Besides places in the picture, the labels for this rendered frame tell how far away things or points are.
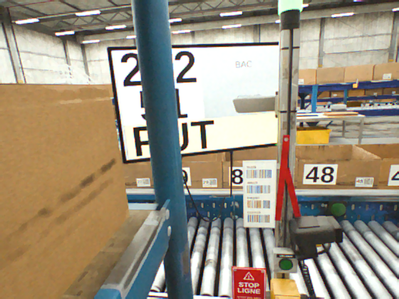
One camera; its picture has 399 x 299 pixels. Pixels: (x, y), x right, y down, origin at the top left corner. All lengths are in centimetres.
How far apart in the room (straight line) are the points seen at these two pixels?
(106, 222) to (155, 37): 13
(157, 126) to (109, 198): 6
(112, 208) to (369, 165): 133
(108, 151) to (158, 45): 8
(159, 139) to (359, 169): 128
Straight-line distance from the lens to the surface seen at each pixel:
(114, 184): 17
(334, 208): 135
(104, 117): 16
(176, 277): 25
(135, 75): 64
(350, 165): 138
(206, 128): 66
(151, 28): 19
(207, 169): 127
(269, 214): 68
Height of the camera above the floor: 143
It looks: 15 degrees down
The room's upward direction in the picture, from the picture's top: 4 degrees counter-clockwise
